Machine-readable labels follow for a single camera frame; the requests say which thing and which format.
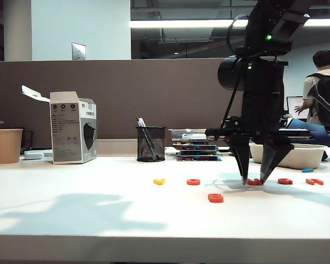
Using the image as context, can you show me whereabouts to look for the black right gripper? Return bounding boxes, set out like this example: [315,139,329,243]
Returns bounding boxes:
[205,92,312,186]

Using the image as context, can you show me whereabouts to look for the red letter g magnet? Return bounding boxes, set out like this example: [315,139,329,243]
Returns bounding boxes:
[208,193,224,204]

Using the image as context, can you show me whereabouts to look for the colourful letter magnet board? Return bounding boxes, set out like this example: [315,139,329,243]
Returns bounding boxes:
[175,155,223,162]
[172,140,219,146]
[178,150,219,156]
[175,145,219,151]

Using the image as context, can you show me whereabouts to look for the beige pulp tray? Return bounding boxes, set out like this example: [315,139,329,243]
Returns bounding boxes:
[249,142,328,169]

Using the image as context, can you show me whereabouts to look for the blue fabric bag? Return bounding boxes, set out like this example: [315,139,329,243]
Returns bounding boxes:
[285,118,330,148]

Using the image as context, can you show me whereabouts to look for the white computer monitor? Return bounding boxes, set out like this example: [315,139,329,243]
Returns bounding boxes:
[287,96,310,119]

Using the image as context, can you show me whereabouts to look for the black mesh pen holder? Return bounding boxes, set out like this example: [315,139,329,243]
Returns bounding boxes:
[135,126,167,163]

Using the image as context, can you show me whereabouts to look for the person in beige shirt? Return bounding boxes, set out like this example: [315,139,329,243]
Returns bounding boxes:
[294,49,330,130]

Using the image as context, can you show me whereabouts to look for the black silver pen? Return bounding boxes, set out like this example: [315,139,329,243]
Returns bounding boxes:
[136,117,160,160]

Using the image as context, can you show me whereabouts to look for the brown desk partition panel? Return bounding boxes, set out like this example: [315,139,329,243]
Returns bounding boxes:
[0,57,283,151]

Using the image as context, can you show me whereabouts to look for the white ceiling light strip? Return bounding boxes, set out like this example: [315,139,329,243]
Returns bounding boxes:
[130,18,330,28]

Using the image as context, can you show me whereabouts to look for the white grey mask box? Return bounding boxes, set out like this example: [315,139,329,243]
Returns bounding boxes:
[21,85,97,165]

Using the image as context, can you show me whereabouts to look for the small white device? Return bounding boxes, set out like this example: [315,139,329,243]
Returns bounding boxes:
[23,151,46,161]

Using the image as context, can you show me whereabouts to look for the brown paper cup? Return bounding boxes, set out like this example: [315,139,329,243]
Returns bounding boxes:
[0,129,24,164]

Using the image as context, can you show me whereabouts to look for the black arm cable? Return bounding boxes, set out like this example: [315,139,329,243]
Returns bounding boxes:
[221,15,250,130]

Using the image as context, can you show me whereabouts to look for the silver wall plate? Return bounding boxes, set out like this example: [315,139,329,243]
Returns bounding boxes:
[71,42,86,61]

